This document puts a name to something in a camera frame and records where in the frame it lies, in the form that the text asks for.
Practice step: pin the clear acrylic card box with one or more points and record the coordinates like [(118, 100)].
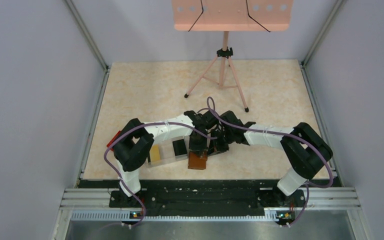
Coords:
[(167, 153)]

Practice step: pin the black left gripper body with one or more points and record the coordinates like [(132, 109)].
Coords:
[(205, 132)]

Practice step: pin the brown leather card holder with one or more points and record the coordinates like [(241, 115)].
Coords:
[(197, 160)]

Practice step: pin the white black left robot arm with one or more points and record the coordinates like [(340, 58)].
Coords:
[(130, 147)]

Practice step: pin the yellow credit card stack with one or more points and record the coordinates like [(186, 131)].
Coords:
[(154, 154)]

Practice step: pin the pink tripod music stand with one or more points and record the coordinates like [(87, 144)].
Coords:
[(228, 16)]

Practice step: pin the black credit card stack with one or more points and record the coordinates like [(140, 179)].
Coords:
[(179, 147)]

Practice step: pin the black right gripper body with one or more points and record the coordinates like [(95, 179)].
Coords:
[(226, 134)]

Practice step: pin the red plastic block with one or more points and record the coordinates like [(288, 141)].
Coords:
[(118, 134)]

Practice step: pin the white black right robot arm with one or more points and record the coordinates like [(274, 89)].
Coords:
[(306, 151)]

